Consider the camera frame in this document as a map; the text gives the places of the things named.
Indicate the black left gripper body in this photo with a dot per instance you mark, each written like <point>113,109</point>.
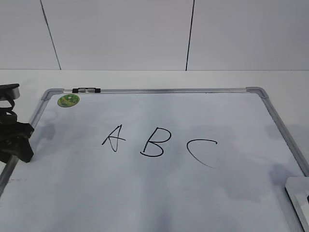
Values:
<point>11,128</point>

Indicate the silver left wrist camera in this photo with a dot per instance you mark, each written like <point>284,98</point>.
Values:
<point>9,91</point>

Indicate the white whiteboard eraser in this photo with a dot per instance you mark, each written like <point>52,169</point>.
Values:
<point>298,191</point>

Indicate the round green magnet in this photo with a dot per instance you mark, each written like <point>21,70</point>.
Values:
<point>68,100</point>

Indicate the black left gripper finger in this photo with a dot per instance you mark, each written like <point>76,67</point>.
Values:
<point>18,146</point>

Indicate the white whiteboard with aluminium frame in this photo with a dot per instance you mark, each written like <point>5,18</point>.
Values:
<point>171,160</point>

